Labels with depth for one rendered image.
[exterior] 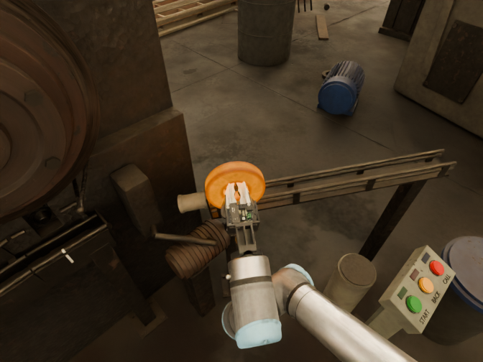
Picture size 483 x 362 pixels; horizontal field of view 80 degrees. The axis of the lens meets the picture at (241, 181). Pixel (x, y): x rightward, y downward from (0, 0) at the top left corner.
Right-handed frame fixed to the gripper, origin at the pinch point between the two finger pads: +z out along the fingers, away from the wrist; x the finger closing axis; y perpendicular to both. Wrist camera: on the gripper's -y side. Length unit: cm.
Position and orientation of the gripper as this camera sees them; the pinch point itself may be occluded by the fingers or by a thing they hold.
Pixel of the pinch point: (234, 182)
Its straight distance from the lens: 73.7
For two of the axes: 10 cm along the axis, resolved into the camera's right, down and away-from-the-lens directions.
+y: 0.3, -4.5, -8.9
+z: -1.4, -8.8, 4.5
